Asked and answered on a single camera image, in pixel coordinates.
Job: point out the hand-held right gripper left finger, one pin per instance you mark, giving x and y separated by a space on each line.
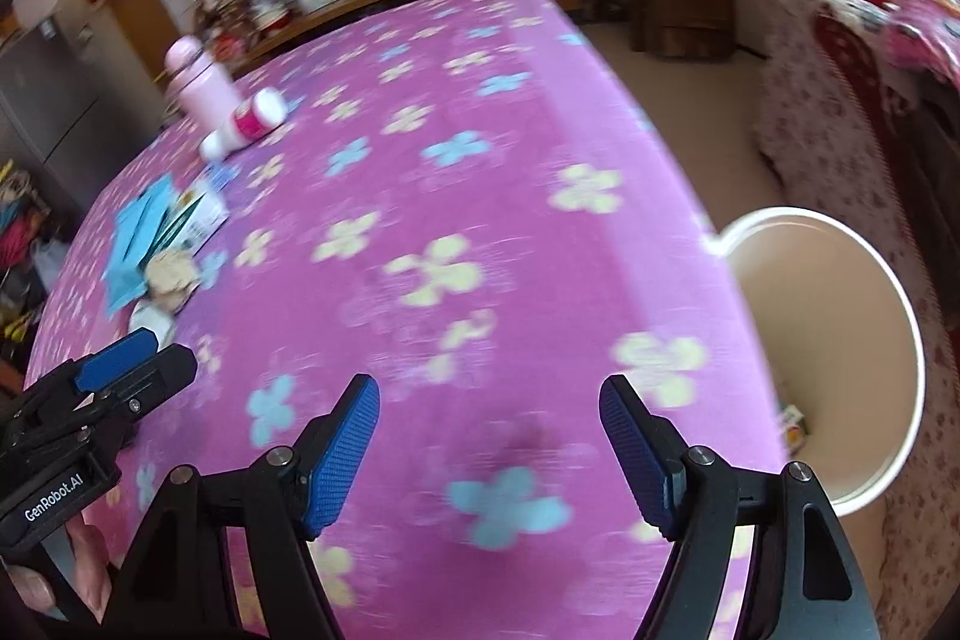
341 460

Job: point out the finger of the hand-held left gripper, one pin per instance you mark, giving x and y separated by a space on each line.
116 360
161 374

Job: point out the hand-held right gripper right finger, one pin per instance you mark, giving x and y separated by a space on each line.
637 460

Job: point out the white and green milk carton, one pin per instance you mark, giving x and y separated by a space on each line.
199 220

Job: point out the white medicine box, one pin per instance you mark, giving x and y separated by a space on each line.
220 175

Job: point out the white round bin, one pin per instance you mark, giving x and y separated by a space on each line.
825 325

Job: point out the person's left hand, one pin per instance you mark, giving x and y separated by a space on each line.
86 557

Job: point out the white crumpled paper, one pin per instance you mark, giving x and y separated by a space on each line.
150 317

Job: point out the beige crumpled tissue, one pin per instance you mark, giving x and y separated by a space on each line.
171 276

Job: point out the pile of plastic bags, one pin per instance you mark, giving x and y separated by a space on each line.
26 250

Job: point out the small printed packet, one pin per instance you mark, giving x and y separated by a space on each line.
795 430

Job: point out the white bottle with pink label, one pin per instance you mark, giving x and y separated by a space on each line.
251 123

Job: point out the grey refrigerator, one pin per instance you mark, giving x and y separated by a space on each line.
45 100

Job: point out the pink water bottle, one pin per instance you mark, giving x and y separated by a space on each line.
199 93

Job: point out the pink flower print blanket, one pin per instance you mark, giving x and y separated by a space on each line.
487 197

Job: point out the sofa with floral cover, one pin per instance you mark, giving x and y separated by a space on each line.
847 175

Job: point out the dark red patterned cushion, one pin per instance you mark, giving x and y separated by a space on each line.
855 78

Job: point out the pink floral throw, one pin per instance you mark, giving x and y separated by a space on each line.
922 36

